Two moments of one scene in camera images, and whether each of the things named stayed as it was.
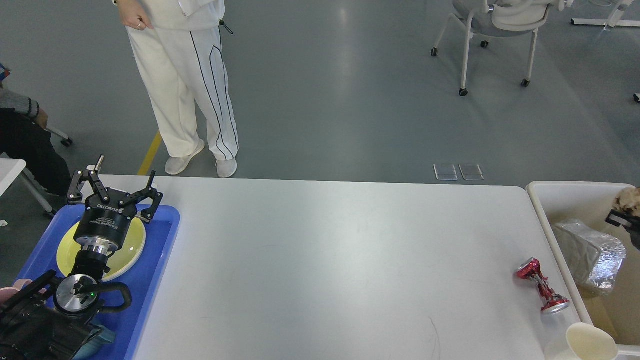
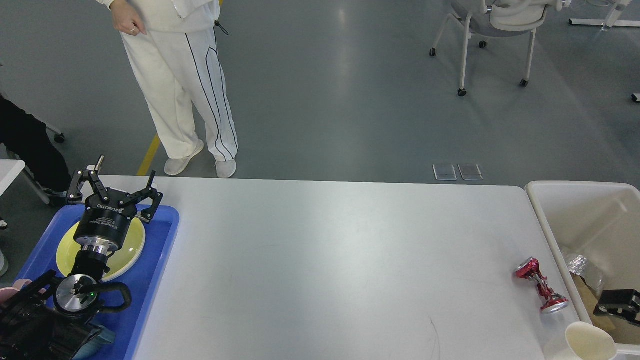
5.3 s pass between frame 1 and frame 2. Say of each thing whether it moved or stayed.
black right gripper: moved
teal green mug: stayed
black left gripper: stayed
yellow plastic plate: stayed
